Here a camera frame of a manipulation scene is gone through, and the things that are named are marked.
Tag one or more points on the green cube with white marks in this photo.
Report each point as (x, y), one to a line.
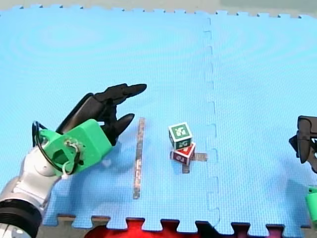
(180, 135)

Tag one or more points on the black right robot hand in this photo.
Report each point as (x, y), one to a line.
(308, 138)

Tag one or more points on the red cube with white marks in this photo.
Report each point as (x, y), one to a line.
(184, 155)

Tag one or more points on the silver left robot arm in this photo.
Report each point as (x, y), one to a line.
(49, 168)

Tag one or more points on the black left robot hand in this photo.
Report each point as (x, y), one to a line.
(104, 109)

